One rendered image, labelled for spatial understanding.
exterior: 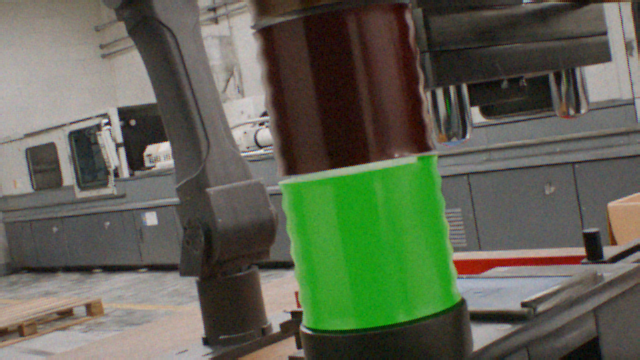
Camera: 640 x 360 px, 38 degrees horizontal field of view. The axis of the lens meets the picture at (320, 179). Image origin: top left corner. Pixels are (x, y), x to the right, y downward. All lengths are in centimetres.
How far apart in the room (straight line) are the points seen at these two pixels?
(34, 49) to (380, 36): 1246
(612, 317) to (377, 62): 36
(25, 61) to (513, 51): 1214
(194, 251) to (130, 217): 855
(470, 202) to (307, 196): 599
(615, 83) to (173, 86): 478
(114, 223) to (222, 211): 886
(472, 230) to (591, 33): 569
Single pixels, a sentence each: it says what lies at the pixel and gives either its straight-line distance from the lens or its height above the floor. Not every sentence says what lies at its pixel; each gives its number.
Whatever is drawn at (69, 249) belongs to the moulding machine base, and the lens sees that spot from 1065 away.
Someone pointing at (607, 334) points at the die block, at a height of 96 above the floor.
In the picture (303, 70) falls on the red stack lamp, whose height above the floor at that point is 111.
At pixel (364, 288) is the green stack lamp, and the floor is 106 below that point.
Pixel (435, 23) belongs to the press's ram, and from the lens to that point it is 42.
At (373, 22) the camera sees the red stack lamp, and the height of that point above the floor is 112.
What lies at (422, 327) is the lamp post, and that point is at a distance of 20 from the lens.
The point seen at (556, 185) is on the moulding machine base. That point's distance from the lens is 579.
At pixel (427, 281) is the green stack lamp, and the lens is 20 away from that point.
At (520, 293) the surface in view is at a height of 99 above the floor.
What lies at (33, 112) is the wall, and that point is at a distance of 1248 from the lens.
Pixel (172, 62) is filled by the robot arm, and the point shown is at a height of 118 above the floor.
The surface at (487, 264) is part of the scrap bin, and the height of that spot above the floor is 95.
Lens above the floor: 109
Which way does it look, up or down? 3 degrees down
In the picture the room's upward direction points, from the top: 10 degrees counter-clockwise
